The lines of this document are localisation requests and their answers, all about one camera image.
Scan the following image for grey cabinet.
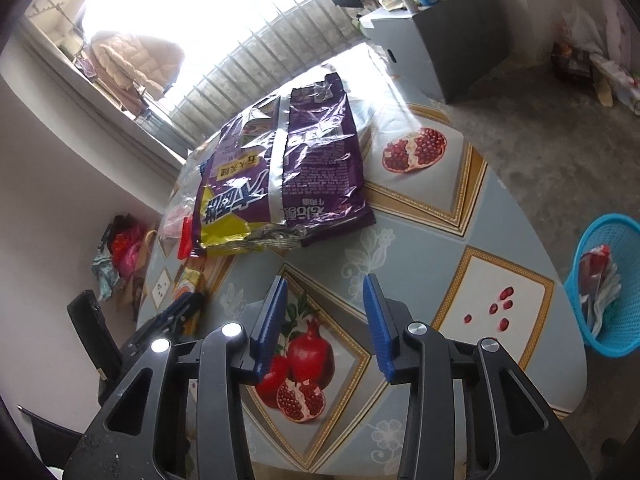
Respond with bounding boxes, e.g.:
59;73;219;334
359;0;526;106

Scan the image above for clear plastic bag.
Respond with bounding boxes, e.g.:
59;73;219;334
162;155;211;241

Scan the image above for heap of colourful cloths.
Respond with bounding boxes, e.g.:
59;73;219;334
92;214;158;306

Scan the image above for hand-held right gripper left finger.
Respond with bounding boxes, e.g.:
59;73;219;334
62;276;288;480

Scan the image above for fruit print tablecloth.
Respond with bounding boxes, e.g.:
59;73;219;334
135;42;588;478

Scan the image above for pile of plastic packaging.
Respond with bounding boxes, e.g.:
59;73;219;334
590;50;640;108

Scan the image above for wall coat hooks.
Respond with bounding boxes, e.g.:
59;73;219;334
30;0;68;18

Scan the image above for blue plastic mesh basket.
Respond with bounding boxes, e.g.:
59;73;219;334
563;213;640;359

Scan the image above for yellow snack packet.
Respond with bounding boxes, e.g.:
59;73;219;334
172;266;207;306

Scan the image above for white knotted plastic bag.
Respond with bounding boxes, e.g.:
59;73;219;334
560;5;608;56

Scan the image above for beige quilted jacket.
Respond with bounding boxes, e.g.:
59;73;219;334
87;32;183;116

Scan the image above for purple snack bag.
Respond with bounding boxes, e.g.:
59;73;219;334
192;72;377;259

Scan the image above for dark box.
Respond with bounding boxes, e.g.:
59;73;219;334
550;42;596;83

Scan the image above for window railing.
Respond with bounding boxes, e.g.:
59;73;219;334
160;0;373;153

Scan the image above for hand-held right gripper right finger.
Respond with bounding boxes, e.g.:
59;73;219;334
362;274;571;480

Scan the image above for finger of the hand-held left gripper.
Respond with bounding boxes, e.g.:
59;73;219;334
131;291;206;356

